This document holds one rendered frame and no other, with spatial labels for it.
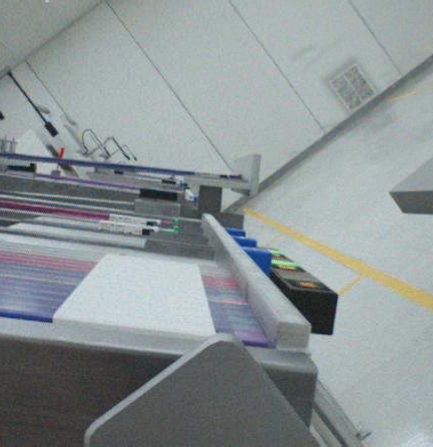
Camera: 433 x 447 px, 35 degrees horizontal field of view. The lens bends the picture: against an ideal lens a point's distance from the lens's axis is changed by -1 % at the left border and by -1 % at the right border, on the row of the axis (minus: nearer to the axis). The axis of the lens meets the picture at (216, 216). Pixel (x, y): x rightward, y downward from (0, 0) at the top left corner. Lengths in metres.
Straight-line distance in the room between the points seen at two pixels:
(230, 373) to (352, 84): 8.49
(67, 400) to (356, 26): 8.61
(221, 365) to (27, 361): 0.07
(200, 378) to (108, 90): 8.24
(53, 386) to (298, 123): 8.27
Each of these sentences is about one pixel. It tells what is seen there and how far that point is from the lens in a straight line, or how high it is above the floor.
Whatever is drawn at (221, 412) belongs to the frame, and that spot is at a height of 0.74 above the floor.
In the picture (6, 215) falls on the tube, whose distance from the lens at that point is 0.72.
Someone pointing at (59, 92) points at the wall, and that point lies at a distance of 8.48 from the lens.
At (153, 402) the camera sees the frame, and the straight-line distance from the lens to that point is 0.18.
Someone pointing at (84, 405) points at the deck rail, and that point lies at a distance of 0.23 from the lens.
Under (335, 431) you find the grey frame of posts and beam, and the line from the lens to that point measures 1.02.
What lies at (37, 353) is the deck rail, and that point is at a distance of 0.23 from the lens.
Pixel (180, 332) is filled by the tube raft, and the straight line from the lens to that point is 0.26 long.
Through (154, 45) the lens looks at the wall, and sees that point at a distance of 8.45.
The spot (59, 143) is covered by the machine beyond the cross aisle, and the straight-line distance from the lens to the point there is 5.26.
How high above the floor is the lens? 0.80
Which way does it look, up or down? 5 degrees down
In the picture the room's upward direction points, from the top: 37 degrees counter-clockwise
